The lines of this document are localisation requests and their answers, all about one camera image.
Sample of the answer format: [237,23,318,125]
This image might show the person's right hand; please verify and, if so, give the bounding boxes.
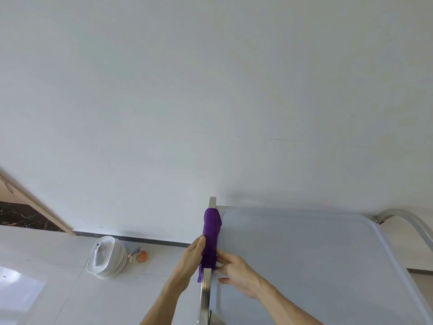
[216,251,268,300]

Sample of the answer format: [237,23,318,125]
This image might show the person's left hand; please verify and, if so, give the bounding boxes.
[171,235,207,295]

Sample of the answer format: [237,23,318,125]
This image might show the purple cloth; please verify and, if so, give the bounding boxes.
[197,208,223,283]

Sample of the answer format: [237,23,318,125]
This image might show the person's right forearm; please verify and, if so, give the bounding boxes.
[255,280,326,325]

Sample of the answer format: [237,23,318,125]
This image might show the person's left forearm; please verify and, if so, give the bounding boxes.
[139,282,189,325]

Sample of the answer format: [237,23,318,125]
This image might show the orange spray bottle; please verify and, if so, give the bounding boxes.
[127,246,149,264]

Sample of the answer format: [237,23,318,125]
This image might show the grey baseboard strip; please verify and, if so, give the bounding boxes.
[72,231,194,248]

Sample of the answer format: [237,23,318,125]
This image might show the grey plastic cart tray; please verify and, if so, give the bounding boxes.
[209,206,433,325]

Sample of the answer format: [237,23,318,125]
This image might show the stack of white plates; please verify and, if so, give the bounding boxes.
[86,236,128,279]

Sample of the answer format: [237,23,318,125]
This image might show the silver metal cart frame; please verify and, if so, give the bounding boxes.
[198,196,433,325]

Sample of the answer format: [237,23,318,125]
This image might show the wooden door frame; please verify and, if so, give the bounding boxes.
[0,167,77,237]

